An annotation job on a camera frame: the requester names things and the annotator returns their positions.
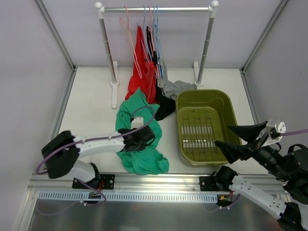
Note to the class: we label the blue wire hanger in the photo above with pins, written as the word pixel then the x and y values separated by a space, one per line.
pixel 160 68
pixel 161 64
pixel 145 46

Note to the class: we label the aluminium left frame post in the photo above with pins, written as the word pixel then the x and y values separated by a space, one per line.
pixel 51 26

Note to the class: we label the aluminium frame post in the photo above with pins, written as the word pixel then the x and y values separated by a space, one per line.
pixel 51 26
pixel 266 31

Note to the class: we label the black tank top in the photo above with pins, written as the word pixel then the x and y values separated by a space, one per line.
pixel 166 105

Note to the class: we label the white slotted cable duct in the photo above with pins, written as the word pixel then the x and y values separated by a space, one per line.
pixel 129 197

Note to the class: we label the red tank top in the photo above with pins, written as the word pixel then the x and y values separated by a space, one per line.
pixel 143 76

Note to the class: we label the aluminium right frame post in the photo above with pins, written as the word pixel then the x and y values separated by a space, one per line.
pixel 266 31

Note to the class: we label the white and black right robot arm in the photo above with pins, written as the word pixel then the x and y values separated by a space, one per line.
pixel 290 169

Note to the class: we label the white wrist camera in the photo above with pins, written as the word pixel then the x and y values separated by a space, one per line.
pixel 275 128
pixel 137 123

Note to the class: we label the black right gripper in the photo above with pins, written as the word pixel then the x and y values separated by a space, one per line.
pixel 252 146

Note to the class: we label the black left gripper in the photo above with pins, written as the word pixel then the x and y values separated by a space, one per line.
pixel 149 134

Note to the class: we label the silver and white clothes rack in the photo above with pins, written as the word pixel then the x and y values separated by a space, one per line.
pixel 113 66

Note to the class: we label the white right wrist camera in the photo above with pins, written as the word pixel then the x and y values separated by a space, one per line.
pixel 275 128

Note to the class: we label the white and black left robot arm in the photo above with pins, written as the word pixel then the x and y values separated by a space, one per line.
pixel 61 156

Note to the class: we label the olive green plastic basket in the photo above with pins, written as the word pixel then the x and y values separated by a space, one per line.
pixel 203 117

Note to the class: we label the grey tank top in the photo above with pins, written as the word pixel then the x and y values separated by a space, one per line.
pixel 173 89

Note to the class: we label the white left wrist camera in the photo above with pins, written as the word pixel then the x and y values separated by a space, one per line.
pixel 137 123

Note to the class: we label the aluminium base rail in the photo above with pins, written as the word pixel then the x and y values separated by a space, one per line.
pixel 171 183

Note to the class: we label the green tank top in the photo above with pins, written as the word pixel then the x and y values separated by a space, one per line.
pixel 149 160

